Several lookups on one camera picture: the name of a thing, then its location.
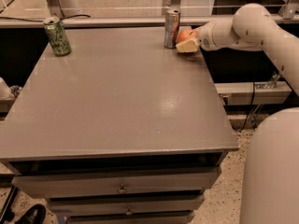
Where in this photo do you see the top grey drawer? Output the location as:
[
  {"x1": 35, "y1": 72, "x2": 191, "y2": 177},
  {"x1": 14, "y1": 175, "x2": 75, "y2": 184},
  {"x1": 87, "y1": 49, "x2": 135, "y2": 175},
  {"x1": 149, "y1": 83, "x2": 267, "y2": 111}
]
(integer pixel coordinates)
[{"x1": 12, "y1": 167, "x2": 220, "y2": 199}]

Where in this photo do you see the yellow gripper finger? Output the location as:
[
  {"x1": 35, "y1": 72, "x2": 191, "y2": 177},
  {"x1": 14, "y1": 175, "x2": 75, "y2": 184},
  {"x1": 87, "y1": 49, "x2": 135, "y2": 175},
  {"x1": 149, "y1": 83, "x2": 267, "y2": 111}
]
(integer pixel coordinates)
[{"x1": 176, "y1": 37, "x2": 199, "y2": 53}]

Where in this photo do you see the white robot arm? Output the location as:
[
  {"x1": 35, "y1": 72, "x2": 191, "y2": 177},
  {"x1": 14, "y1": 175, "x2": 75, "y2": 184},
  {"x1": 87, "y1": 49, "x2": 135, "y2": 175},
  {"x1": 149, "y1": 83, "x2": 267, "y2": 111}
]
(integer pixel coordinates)
[{"x1": 177, "y1": 3, "x2": 299, "y2": 224}]

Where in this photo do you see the white object at left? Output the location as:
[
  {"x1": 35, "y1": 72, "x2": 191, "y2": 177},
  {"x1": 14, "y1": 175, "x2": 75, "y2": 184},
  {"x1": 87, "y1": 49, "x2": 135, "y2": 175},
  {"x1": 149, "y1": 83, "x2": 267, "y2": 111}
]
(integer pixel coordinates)
[{"x1": 0, "y1": 77, "x2": 11, "y2": 100}]

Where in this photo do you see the red apple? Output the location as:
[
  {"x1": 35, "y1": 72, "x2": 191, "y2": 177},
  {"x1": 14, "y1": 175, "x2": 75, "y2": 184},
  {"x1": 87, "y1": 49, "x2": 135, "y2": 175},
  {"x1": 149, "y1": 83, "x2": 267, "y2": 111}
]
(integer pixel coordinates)
[{"x1": 177, "y1": 29, "x2": 197, "y2": 43}]

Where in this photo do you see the grey drawer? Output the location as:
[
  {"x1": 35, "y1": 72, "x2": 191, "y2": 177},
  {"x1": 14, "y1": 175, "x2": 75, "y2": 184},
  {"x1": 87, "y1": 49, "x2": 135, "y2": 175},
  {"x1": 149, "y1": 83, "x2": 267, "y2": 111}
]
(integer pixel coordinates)
[
  {"x1": 50, "y1": 192, "x2": 204, "y2": 217},
  {"x1": 67, "y1": 211, "x2": 194, "y2": 224},
  {"x1": 12, "y1": 167, "x2": 220, "y2": 199}
]

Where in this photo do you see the grey drawer cabinet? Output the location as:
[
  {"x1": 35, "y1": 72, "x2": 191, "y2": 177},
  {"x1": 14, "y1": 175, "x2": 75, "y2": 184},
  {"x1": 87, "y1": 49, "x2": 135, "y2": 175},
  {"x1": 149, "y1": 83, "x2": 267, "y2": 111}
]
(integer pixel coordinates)
[{"x1": 0, "y1": 25, "x2": 240, "y2": 224}]

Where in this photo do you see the black cable on rail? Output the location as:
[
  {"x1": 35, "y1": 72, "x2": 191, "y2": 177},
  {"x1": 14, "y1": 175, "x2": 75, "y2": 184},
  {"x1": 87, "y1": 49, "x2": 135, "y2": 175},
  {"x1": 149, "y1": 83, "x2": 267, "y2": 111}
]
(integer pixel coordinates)
[{"x1": 0, "y1": 13, "x2": 92, "y2": 23}]

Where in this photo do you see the black shoe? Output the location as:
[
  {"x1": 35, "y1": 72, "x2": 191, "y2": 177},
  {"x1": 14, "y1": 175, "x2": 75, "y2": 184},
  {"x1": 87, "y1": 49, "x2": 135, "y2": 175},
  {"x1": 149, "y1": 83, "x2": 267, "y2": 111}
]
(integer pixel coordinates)
[{"x1": 15, "y1": 203, "x2": 46, "y2": 224}]

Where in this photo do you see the silver redbull can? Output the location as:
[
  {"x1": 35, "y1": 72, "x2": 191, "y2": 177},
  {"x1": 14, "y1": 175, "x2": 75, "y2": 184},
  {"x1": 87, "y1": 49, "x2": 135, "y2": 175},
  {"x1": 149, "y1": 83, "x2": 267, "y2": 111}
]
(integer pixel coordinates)
[{"x1": 164, "y1": 9, "x2": 180, "y2": 49}]

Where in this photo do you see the green soda can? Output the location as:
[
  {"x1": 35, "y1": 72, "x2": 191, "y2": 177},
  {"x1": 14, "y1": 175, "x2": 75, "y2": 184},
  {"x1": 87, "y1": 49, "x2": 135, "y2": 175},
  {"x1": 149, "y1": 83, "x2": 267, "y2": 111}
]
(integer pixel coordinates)
[{"x1": 43, "y1": 16, "x2": 72, "y2": 56}]

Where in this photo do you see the bottom grey drawer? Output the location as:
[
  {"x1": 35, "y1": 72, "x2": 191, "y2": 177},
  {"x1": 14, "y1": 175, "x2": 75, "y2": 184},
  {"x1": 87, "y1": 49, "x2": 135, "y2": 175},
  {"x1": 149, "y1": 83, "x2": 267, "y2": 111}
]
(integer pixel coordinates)
[{"x1": 67, "y1": 211, "x2": 194, "y2": 224}]

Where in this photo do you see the middle grey drawer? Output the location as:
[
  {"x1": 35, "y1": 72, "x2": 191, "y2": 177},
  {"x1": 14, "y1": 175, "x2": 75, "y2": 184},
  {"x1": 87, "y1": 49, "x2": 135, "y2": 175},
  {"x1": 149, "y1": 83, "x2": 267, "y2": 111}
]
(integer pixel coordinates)
[{"x1": 50, "y1": 192, "x2": 204, "y2": 217}]

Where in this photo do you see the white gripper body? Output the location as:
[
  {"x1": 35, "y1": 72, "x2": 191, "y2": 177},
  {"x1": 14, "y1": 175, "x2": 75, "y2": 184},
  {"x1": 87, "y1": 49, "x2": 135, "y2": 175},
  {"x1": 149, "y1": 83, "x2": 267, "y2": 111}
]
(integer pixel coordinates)
[{"x1": 194, "y1": 22, "x2": 215, "y2": 50}]

